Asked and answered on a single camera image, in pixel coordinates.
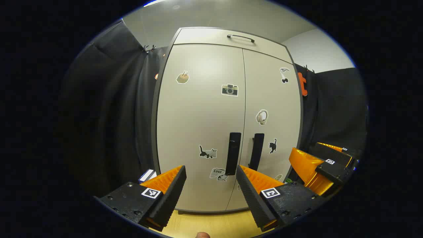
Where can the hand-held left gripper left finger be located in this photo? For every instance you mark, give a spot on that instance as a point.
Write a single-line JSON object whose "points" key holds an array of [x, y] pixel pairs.
{"points": [[168, 198]]}

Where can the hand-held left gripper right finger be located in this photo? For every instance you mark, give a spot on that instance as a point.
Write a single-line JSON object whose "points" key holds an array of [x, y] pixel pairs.
{"points": [[252, 198]]}

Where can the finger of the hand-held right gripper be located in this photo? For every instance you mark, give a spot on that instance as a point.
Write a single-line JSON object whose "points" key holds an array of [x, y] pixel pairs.
{"points": [[330, 152], [333, 170]]}

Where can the beige cabinet door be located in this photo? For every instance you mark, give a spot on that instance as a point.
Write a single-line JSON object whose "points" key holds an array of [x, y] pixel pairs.
{"points": [[198, 115], [274, 96]]}

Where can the beige double-door shoe cabinet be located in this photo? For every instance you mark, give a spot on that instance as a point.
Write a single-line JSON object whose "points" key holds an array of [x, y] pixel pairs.
{"points": [[153, 115]]}

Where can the beige cabinet drawer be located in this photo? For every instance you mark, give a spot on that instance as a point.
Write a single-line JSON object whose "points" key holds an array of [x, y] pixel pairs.
{"points": [[205, 36]]}

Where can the blue and white box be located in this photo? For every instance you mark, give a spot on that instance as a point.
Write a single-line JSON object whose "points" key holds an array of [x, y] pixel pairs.
{"points": [[147, 175]]}

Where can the black backdrop cloth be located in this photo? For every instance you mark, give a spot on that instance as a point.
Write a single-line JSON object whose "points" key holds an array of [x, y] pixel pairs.
{"points": [[337, 109], [109, 115]]}

